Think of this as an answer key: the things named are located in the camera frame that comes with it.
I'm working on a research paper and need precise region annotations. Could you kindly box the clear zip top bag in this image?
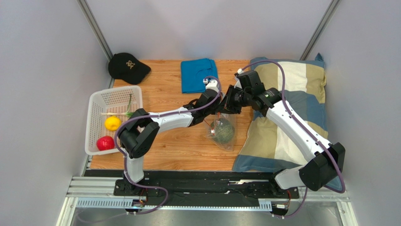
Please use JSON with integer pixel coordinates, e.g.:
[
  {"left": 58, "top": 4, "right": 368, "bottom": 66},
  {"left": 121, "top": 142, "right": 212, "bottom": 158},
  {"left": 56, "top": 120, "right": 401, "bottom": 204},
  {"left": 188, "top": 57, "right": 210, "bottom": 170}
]
[{"left": 204, "top": 113, "right": 236, "bottom": 151}]

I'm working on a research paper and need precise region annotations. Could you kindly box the green fake scallion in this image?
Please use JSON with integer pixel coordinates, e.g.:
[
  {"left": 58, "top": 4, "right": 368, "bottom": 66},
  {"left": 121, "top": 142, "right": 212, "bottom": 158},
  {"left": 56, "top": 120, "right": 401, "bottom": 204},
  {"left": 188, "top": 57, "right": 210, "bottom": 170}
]
[{"left": 101, "top": 94, "right": 133, "bottom": 118}]

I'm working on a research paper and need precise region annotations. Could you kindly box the yellow fake pear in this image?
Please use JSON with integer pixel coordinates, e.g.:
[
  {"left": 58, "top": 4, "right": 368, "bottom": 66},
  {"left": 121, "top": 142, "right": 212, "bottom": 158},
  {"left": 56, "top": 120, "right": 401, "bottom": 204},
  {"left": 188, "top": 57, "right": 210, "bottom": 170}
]
[{"left": 104, "top": 116, "right": 122, "bottom": 131}]

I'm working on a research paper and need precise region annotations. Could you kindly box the red fake apple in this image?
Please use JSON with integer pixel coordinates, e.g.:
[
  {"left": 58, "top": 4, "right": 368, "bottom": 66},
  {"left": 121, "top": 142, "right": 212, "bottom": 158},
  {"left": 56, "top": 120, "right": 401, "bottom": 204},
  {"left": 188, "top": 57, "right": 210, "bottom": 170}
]
[{"left": 96, "top": 136, "right": 115, "bottom": 151}]

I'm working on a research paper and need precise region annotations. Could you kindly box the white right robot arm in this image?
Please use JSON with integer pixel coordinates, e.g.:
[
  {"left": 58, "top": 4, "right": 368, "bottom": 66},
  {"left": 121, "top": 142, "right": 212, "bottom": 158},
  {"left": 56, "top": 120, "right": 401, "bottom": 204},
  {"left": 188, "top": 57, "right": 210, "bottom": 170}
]
[{"left": 222, "top": 70, "right": 345, "bottom": 193}]

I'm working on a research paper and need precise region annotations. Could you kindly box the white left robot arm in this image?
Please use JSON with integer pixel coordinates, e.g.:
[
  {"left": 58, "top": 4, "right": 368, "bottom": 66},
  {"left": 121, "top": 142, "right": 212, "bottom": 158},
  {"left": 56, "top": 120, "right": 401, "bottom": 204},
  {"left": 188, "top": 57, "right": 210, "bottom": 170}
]
[{"left": 113, "top": 88, "right": 222, "bottom": 186}]

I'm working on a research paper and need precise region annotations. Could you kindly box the green netted fake melon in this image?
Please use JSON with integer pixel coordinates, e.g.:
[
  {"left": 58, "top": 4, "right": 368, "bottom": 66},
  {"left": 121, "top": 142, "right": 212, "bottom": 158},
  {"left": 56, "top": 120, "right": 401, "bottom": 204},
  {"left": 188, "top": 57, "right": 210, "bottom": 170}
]
[{"left": 210, "top": 118, "right": 235, "bottom": 145}]

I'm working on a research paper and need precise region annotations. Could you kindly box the folded blue shirt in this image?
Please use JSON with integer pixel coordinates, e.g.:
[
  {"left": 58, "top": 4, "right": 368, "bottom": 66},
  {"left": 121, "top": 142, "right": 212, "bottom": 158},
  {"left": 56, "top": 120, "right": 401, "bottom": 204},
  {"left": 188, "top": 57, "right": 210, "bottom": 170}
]
[{"left": 180, "top": 58, "right": 218, "bottom": 94}]

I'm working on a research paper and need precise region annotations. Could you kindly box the striped blue beige pillow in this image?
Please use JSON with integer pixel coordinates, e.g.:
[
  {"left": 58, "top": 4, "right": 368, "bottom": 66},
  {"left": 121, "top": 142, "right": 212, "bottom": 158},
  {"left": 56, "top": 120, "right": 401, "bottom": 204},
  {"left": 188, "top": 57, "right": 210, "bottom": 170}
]
[{"left": 232, "top": 57, "right": 345, "bottom": 193}]

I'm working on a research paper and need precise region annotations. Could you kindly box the white plastic basket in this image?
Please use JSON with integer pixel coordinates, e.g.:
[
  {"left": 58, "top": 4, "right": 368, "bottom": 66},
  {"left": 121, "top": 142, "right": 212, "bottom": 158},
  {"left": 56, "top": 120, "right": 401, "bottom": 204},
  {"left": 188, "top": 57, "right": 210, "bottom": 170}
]
[{"left": 85, "top": 85, "right": 143, "bottom": 155}]

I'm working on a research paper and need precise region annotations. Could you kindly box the black baseball cap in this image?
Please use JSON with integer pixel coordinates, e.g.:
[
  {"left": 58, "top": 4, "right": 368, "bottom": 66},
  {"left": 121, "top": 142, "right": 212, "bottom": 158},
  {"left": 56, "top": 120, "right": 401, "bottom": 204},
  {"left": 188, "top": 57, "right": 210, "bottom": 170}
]
[{"left": 108, "top": 53, "right": 151, "bottom": 85}]

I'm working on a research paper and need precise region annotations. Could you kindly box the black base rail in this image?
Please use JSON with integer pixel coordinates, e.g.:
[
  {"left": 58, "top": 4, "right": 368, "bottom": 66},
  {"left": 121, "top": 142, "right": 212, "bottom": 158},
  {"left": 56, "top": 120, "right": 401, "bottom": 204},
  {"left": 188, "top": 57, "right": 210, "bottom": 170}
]
[{"left": 67, "top": 170, "right": 300, "bottom": 211}]

